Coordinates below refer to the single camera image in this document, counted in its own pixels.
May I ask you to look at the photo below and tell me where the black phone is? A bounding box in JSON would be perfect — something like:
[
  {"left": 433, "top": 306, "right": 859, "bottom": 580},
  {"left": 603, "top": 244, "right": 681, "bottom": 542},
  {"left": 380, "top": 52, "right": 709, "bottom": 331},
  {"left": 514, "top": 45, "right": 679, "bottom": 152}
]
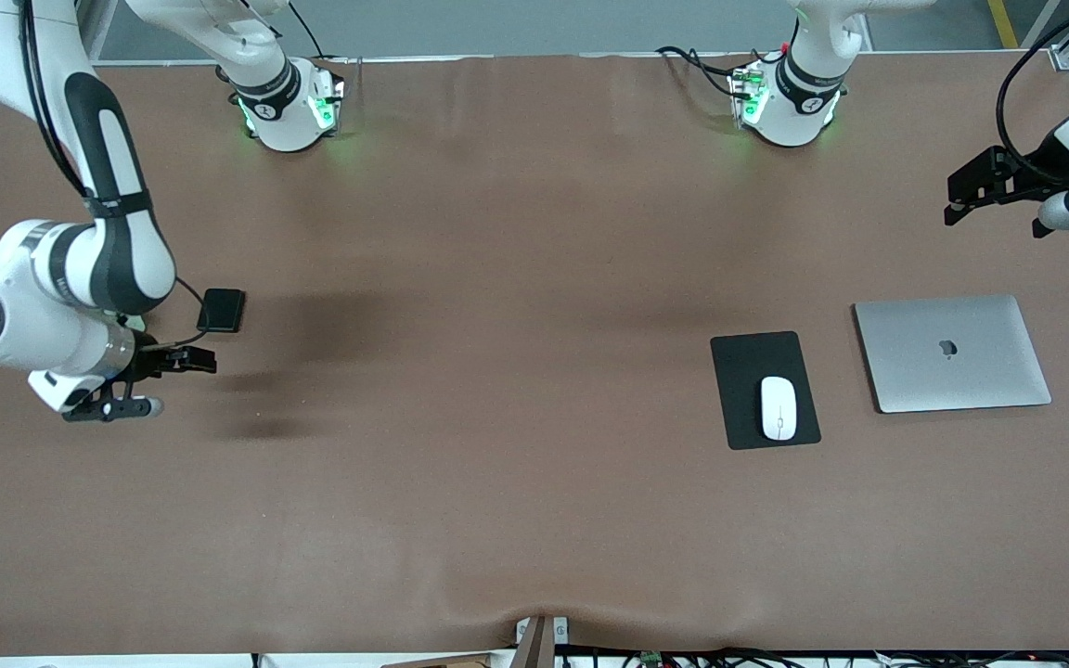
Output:
[{"left": 197, "top": 288, "right": 247, "bottom": 334}]

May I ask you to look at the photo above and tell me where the white computer mouse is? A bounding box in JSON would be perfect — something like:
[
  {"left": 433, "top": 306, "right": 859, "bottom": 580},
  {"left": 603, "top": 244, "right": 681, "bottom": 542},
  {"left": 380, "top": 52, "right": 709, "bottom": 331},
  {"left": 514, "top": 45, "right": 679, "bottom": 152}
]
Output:
[{"left": 759, "top": 375, "right": 798, "bottom": 442}]

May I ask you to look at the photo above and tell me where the black mouse pad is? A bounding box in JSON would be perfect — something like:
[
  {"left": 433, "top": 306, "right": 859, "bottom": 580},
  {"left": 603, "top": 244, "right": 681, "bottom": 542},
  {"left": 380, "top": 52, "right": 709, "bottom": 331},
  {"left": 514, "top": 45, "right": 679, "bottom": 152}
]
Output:
[{"left": 710, "top": 330, "right": 823, "bottom": 452}]

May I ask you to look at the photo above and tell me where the silver closed laptop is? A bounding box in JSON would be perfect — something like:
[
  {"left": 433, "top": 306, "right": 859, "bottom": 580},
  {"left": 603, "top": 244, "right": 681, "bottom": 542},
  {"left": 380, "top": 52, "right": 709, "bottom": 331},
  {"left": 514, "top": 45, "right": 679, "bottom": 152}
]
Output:
[{"left": 852, "top": 295, "right": 1053, "bottom": 415}]

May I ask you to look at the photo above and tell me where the brown table cover mat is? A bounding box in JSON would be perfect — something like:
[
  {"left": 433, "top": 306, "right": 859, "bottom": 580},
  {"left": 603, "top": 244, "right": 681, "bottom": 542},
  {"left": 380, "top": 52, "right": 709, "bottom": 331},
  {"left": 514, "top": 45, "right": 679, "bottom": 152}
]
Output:
[{"left": 0, "top": 51, "right": 1069, "bottom": 658}]

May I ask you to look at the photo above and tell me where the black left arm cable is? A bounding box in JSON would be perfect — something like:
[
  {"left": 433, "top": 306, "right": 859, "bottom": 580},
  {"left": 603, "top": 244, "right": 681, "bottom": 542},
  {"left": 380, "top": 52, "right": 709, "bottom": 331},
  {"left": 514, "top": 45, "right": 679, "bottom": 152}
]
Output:
[{"left": 997, "top": 0, "right": 1069, "bottom": 182}]

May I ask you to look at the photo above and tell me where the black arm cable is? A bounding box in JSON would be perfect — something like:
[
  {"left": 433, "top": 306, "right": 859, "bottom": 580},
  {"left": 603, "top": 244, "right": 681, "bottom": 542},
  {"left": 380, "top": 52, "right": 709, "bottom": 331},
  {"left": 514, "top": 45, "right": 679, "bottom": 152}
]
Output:
[
  {"left": 997, "top": 0, "right": 1069, "bottom": 182},
  {"left": 19, "top": 0, "right": 211, "bottom": 349}
]

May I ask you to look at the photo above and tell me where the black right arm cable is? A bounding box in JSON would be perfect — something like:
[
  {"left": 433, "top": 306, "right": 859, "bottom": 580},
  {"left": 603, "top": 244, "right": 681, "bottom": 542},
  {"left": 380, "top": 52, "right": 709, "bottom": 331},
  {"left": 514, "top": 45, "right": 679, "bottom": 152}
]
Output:
[{"left": 19, "top": 0, "right": 211, "bottom": 349}]

